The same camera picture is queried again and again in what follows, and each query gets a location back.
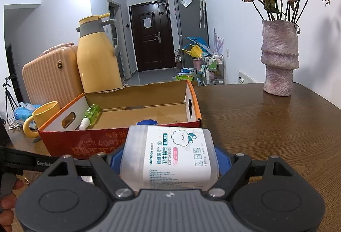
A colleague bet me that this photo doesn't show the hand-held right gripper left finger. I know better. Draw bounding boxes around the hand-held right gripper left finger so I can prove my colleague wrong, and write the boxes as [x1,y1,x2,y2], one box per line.
[37,151,134,200]

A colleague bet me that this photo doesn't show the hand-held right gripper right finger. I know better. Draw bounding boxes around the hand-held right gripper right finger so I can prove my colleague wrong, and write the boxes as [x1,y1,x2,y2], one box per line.
[207,144,295,198]

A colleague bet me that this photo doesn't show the red cardboard box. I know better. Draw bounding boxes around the red cardboard box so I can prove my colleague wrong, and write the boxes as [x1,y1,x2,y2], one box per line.
[38,80,203,160]

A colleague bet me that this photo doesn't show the white cotton swab box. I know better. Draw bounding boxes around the white cotton swab box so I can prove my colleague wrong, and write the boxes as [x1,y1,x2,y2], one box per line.
[120,125,220,191]

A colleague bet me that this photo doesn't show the green spray bottle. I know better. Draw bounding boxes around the green spray bottle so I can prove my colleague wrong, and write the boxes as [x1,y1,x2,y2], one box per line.
[79,104,101,131]

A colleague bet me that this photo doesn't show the person's left hand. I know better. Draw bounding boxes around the person's left hand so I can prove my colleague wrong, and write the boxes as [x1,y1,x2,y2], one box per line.
[0,177,25,213]

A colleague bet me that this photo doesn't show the blue tissue pack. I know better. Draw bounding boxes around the blue tissue pack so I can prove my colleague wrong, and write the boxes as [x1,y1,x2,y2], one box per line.
[14,103,41,129]

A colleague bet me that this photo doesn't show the yellow mug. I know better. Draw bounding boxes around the yellow mug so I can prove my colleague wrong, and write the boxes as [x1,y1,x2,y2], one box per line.
[23,101,61,139]

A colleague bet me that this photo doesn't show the black tripod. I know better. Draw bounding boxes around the black tripod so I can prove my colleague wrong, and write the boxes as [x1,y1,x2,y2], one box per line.
[2,74,17,121]

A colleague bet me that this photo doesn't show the peach ribbed suitcase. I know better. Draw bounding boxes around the peach ribbed suitcase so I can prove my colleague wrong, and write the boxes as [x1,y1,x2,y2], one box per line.
[22,42,85,110]

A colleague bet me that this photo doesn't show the yellow thermos jug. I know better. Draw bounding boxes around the yellow thermos jug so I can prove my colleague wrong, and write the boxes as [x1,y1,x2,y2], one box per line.
[76,13,123,93]

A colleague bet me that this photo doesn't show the pink textured vase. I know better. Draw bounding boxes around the pink textured vase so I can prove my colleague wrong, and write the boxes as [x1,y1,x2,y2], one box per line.
[261,19,300,96]

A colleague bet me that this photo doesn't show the purple coral decoration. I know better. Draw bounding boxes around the purple coral decoration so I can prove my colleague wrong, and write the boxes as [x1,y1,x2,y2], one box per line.
[213,28,224,54]

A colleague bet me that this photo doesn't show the grey side door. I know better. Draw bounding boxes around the grey side door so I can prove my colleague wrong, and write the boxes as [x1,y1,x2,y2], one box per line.
[108,0,126,81]

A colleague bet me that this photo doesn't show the dark brown entrance door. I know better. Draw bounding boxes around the dark brown entrance door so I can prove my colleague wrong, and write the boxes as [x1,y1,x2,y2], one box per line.
[129,0,177,72]

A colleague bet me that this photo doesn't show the grey refrigerator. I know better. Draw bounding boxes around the grey refrigerator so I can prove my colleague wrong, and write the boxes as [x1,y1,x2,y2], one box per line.
[174,0,210,62]

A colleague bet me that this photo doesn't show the hanging folded umbrella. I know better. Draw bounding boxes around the hanging folded umbrella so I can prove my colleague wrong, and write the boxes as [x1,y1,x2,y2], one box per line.
[198,0,207,29]

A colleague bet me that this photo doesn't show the white cables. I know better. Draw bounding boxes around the white cables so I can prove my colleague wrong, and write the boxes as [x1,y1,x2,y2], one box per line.
[3,112,17,130]

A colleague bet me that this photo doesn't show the wire trolley with bottles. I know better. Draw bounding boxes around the wire trolley with bottles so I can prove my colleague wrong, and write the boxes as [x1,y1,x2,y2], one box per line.
[201,54,226,86]

